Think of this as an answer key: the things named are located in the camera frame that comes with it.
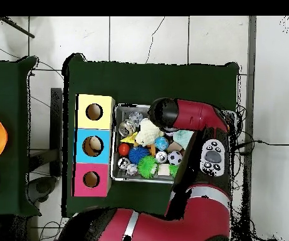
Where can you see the shallow mesh bin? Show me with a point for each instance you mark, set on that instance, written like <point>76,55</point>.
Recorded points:
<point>120,175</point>

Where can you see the cream yellow cloth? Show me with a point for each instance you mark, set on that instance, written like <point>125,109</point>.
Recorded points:
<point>146,134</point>

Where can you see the green spiky ball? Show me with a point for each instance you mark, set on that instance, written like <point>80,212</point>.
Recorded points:
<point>146,167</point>

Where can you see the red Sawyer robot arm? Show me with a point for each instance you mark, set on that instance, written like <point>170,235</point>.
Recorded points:
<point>191,115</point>

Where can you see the wooden box with three holes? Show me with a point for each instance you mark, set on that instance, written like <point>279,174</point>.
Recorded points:
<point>104,155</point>

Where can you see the mint green cloth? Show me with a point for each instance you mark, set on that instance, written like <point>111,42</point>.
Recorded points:
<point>183,138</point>

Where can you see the blue globe ball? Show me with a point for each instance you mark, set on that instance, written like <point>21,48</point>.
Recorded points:
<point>162,143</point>

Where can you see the red ball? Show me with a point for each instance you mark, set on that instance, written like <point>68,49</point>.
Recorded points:
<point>123,149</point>

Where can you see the silver drink can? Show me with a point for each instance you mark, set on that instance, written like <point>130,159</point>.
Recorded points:
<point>123,163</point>
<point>161,157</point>

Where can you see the blue spiky ball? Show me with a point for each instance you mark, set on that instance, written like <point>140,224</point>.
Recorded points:
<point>138,154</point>

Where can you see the small soccer ball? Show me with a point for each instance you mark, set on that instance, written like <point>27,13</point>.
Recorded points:
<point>175,158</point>

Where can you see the dark green table cloth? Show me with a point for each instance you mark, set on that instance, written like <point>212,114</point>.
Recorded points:
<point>3,87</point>
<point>134,75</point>

